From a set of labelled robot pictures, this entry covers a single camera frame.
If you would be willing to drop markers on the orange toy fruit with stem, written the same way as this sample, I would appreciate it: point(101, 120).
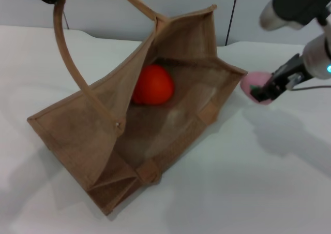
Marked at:
point(153, 85)

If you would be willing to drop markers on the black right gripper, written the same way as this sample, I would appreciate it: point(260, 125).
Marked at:
point(288, 71)

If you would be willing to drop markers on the silver and black right robot arm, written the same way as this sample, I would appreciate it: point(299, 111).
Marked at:
point(297, 6)

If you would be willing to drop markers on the brown woven handbag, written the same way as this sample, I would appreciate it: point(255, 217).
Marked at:
point(85, 140)

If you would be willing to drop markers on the pink toy peach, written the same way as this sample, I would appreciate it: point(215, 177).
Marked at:
point(249, 82)

